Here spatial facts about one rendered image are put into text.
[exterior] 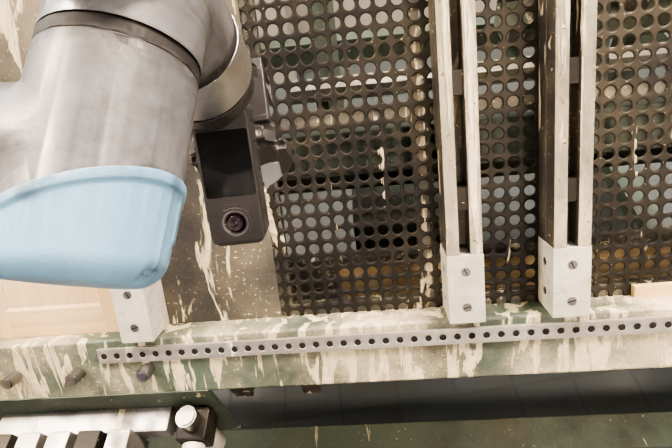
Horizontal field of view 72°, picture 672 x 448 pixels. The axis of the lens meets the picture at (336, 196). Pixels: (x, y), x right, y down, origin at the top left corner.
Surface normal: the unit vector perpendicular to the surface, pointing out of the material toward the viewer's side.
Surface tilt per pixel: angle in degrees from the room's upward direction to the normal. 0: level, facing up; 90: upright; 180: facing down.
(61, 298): 56
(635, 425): 0
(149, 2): 52
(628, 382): 0
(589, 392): 0
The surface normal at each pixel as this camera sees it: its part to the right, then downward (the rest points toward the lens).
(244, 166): 0.02, 0.24
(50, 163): 0.03, -0.26
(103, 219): 0.59, -0.14
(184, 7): 0.89, -0.07
